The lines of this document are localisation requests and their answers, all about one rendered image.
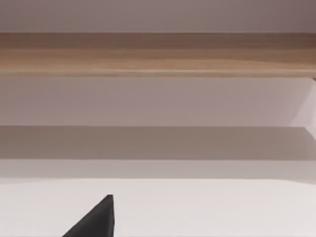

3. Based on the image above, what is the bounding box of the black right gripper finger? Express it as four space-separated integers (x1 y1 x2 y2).
61 194 115 237

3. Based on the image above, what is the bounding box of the wooden shelf board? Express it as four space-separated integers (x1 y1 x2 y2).
0 32 316 79

